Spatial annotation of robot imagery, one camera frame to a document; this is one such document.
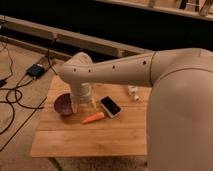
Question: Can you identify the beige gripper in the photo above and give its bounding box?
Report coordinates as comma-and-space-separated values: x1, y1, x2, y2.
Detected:
70, 83, 93, 113

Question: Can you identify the small white bottle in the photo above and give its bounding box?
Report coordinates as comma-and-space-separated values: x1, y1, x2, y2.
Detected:
128, 85, 140, 101

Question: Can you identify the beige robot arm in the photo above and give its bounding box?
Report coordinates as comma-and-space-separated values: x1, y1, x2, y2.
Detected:
59, 48, 213, 171

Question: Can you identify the purple bowl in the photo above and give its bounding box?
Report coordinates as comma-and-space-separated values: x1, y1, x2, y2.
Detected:
54, 93, 73, 116

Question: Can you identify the orange carrot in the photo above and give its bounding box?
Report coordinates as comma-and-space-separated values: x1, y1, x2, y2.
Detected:
82, 112, 105, 124

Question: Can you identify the black and white smartphone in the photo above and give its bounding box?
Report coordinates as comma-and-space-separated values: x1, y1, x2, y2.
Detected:
101, 96, 121, 118

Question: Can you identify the black power adapter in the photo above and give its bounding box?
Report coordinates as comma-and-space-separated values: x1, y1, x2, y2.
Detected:
26, 64, 45, 79

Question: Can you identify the wooden table board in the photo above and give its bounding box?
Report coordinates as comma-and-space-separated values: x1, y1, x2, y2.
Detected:
31, 76, 150, 157

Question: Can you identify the black floor cable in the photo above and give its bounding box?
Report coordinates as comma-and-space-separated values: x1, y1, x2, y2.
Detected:
0, 39, 58, 153

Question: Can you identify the long metal rail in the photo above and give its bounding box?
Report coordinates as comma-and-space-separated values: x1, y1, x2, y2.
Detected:
0, 15, 148, 57

